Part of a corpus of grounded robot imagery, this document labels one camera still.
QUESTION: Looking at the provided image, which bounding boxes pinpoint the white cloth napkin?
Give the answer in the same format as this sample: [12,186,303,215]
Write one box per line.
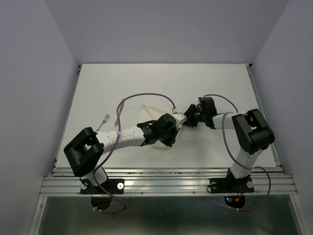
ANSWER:
[137,103,173,149]

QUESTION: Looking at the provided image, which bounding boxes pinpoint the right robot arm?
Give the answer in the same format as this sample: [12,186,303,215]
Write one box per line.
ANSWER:
[184,96,275,194]

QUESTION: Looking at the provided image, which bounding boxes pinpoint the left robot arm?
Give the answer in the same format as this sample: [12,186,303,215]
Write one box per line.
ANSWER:
[64,113,186,193]

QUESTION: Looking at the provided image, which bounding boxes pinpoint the silver table knife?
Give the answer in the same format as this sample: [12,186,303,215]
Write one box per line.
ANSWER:
[114,99,125,127]

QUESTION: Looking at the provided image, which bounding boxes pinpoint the silver fork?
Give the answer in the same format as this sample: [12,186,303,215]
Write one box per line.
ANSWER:
[96,113,110,132]

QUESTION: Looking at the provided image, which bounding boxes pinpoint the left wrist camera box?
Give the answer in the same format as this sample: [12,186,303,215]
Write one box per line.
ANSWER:
[171,108,186,128]

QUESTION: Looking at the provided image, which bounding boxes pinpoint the aluminium front rail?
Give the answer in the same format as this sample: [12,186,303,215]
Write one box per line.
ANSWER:
[40,167,298,197]

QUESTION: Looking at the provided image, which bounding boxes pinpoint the aluminium rail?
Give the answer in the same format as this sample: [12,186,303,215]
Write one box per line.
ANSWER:
[246,64,285,173]
[40,167,298,197]

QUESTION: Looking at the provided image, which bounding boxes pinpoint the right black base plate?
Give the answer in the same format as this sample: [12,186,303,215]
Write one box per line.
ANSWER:
[207,177,254,194]

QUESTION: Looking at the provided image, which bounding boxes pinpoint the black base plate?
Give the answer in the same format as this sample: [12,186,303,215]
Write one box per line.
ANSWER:
[207,177,254,194]
[79,178,125,195]

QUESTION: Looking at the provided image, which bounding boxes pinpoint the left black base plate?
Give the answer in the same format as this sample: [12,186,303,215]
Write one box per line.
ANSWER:
[79,178,125,195]

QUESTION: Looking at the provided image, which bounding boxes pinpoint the aluminium right side rail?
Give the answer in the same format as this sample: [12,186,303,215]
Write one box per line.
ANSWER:
[246,64,285,173]

